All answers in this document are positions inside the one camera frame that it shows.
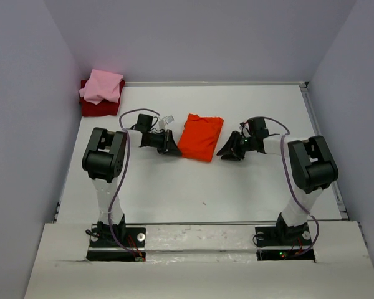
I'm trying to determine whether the orange t shirt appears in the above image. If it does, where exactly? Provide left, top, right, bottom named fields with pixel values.
left=178, top=113, right=224, bottom=163

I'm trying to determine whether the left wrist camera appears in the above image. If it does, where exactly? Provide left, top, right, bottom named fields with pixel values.
left=158, top=115, right=175, bottom=131

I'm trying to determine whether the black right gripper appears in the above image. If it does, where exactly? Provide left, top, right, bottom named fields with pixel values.
left=216, top=130, right=256, bottom=161

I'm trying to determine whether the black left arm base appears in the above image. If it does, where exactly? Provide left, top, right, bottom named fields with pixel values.
left=85, top=225, right=146, bottom=262

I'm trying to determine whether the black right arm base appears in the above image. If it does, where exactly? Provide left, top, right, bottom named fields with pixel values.
left=252, top=225, right=315, bottom=262

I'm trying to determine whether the pink folded t shirt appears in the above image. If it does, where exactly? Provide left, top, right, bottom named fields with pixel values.
left=79, top=69, right=124, bottom=105

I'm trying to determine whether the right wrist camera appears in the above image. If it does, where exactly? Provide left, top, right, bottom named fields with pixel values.
left=239, top=120, right=252, bottom=137

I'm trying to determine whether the dark red folded t shirt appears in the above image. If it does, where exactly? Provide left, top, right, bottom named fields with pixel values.
left=78, top=78, right=126, bottom=118

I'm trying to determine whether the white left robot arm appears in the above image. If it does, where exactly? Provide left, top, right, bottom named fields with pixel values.
left=82, top=114, right=181, bottom=249

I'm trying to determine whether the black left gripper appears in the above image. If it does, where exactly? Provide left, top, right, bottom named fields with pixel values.
left=146, top=130, right=181, bottom=157

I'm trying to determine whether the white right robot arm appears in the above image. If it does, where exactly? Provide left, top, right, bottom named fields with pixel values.
left=217, top=116, right=339, bottom=250

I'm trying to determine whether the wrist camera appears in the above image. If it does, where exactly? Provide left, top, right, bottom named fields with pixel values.
left=239, top=120, right=252, bottom=137
left=158, top=115, right=175, bottom=131

